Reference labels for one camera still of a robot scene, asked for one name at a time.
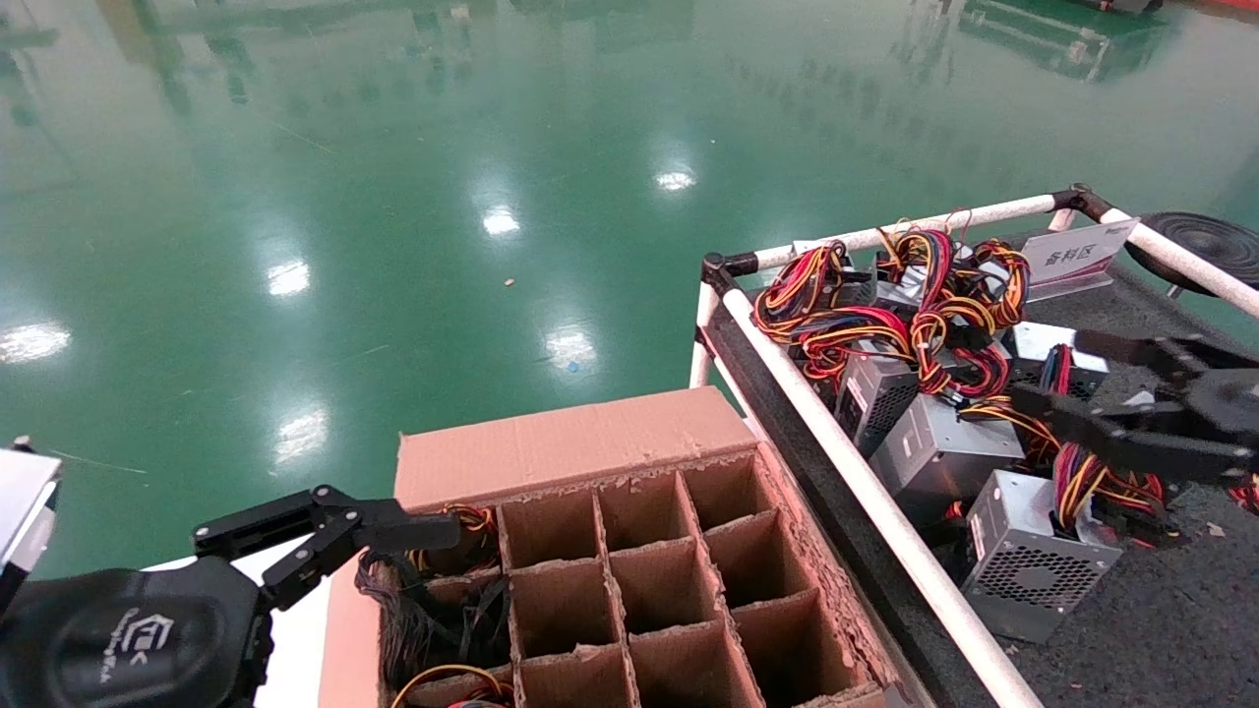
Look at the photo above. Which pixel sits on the black pipe corner connector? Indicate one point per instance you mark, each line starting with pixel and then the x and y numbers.
pixel 1082 202
pixel 728 265

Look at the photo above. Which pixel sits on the brown cardboard box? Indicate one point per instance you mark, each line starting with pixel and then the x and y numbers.
pixel 551 442

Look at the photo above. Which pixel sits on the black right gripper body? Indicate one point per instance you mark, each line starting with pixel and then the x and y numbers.
pixel 1229 403

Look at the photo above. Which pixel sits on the long white cart rail pipe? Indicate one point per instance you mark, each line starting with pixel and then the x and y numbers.
pixel 787 379

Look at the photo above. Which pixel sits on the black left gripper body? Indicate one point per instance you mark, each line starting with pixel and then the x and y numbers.
pixel 118 639

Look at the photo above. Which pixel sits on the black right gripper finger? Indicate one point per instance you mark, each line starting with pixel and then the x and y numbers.
pixel 1131 349
pixel 1151 438

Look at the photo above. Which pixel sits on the silver power supply shiny lid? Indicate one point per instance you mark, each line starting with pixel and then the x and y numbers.
pixel 1043 339

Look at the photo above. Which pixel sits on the white label sign stand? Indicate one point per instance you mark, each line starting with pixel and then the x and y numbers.
pixel 1077 254

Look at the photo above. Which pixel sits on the cardboard divider grid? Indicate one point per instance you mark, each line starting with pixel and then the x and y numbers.
pixel 566 610

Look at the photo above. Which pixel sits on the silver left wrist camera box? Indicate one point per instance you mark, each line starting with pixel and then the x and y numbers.
pixel 25 511

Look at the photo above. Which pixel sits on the grey power supply, centre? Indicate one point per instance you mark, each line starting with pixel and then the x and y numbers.
pixel 944 452

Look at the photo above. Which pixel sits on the grey power supply with fan grille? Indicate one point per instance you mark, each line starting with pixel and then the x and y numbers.
pixel 1023 580

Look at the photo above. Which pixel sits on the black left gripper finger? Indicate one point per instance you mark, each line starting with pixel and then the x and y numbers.
pixel 413 531

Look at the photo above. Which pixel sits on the grey power supply barcode label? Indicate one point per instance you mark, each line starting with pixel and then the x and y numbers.
pixel 875 393

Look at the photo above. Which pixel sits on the white cart leg pipe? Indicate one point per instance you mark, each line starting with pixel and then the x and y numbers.
pixel 702 334

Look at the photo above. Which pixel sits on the black round disc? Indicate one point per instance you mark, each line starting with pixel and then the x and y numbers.
pixel 1210 246

